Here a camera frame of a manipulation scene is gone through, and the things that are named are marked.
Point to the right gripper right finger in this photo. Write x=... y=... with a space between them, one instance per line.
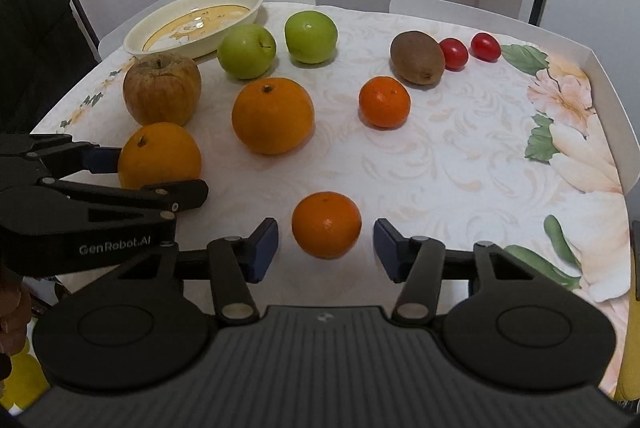
x=420 y=264

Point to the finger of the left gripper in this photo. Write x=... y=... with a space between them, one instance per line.
x=32 y=156
x=172 y=196

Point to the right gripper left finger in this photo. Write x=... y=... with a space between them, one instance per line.
x=229 y=264

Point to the large orange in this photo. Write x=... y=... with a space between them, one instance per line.
x=158 y=153
x=273 y=115

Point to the small orange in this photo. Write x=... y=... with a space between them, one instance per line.
x=326 y=225

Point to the brownish old apple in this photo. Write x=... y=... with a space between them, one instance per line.
x=162 y=87

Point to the green apple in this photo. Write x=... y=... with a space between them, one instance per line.
x=311 y=37
x=247 y=51

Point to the small tangerine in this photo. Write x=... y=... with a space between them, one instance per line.
x=384 y=102

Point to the brown kiwi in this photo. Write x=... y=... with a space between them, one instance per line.
x=417 y=58

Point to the person's left hand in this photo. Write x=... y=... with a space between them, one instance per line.
x=15 y=315

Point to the black coat on rack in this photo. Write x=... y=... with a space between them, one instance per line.
x=43 y=55

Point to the white tray table edge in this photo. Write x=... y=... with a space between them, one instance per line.
x=614 y=119

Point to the floral tablecloth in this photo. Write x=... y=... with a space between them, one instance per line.
x=490 y=153

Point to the cream oval dish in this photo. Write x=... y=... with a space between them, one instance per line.
x=192 y=28

